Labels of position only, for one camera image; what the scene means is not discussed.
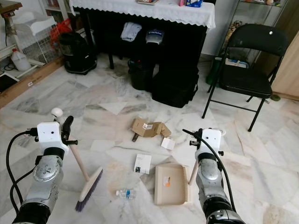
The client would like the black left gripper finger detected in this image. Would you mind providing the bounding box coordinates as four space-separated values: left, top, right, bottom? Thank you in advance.
63 115 74 141

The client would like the cream broom with purple bristles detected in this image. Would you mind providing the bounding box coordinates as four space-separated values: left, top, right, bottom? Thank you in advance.
50 107 104 213

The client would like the beige plastic dustpan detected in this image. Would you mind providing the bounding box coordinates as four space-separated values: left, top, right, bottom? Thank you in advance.
154 154 202 206

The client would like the small white card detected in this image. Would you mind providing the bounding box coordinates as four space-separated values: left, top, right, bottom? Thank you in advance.
161 136 176 151

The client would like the crushed cardboard box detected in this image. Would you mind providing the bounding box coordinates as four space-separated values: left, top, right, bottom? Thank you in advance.
130 117 172 142

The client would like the long flat cardboard box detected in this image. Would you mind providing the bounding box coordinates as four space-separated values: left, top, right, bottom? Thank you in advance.
0 57 64 108

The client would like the white booklet with black print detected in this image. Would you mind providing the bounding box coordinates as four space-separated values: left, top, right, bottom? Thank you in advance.
134 154 153 175

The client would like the black fabric bag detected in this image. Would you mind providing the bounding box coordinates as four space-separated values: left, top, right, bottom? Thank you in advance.
150 65 199 109

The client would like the black vacuum cleaner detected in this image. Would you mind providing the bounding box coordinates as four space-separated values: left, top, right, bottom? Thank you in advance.
58 31 98 76

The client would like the black flat mat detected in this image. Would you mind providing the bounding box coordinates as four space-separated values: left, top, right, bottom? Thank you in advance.
0 72 20 93

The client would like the green bottle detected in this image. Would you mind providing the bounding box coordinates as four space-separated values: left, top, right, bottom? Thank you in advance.
209 56 222 87

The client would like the clear plastic water bottle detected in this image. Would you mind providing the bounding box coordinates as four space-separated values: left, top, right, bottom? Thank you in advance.
116 188 137 201

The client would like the white plastic jug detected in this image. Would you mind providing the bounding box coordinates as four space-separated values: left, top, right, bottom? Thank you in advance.
10 49 31 72

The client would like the black folding chair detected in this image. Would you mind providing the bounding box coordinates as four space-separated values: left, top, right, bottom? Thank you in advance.
201 23 290 133

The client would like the black bin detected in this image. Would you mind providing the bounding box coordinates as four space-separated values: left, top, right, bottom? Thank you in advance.
128 60 155 91

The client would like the red plastic bag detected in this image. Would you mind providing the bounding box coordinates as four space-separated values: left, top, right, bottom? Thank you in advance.
49 18 73 48

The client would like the black table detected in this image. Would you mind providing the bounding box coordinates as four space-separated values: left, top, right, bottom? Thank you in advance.
81 8 209 70

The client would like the white plastic tray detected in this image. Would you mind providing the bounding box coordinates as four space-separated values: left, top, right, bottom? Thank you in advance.
13 11 57 38

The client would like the grey folded cloth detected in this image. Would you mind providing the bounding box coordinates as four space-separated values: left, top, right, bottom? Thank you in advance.
120 21 142 43

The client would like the white and blue cap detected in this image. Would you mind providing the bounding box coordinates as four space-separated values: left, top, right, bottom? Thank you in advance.
144 30 164 46

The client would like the wooden door panel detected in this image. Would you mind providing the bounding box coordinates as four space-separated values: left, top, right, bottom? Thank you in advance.
271 7 299 101

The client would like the dark wooden table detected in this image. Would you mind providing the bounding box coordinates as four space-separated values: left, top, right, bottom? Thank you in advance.
0 0 23 15

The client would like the white lace tablecloth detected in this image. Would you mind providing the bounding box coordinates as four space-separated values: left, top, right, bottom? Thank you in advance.
70 0 217 30

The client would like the glass display cabinet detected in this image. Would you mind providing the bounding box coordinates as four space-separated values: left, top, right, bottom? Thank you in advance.
215 0 291 66

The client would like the blue tissue box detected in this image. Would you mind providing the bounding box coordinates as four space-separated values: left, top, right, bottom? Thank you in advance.
185 0 204 8

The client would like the flat book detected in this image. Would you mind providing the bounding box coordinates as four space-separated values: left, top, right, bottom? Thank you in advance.
137 0 160 6

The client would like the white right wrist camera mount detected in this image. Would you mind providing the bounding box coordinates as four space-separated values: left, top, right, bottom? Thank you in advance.
201 128 223 157

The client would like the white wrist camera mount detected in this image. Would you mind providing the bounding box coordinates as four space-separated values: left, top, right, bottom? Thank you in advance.
37 122 63 150
201 128 223 157

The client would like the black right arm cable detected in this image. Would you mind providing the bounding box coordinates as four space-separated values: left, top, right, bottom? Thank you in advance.
182 128 237 211

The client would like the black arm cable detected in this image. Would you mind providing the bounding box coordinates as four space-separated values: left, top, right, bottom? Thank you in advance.
182 128 237 211
6 129 40 216

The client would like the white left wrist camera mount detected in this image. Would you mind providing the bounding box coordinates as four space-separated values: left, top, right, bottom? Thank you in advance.
37 122 63 150

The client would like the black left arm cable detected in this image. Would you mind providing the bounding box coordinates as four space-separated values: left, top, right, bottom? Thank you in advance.
6 129 40 216

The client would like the white wire rack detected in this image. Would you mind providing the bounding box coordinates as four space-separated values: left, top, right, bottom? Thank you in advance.
22 34 64 64

